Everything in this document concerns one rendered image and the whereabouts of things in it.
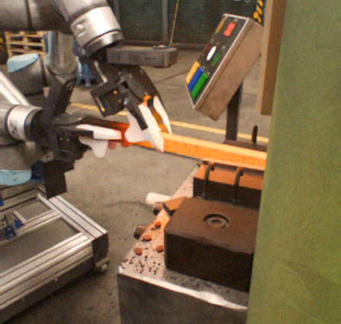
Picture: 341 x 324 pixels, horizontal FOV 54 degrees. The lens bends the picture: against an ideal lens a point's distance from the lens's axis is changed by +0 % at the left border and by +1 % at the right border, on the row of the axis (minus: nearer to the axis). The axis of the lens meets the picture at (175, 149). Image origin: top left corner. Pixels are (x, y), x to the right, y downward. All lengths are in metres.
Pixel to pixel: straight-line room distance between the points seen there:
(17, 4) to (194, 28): 8.92
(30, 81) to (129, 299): 1.06
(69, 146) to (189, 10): 8.99
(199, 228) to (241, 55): 0.62
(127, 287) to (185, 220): 0.12
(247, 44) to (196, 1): 8.55
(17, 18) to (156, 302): 0.52
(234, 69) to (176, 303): 0.66
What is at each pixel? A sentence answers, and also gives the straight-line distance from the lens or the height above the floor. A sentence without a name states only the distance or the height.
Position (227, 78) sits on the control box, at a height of 1.04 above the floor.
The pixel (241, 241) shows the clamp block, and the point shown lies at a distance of 0.42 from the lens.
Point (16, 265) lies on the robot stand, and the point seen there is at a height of 0.22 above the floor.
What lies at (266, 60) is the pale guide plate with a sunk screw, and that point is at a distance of 0.18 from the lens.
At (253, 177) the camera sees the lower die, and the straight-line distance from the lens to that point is 0.53.
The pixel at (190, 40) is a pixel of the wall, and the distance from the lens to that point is 9.60.
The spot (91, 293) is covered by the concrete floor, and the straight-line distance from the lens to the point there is 1.74.
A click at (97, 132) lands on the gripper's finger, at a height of 1.02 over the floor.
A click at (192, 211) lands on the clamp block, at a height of 0.98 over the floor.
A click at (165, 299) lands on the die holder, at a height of 0.89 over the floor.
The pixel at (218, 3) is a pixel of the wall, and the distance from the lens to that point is 9.24.
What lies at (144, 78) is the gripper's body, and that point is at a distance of 0.60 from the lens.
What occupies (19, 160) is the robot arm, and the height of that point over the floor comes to 0.91.
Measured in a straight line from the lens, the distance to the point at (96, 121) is 0.65.
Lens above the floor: 1.24
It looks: 24 degrees down
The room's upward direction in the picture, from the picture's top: straight up
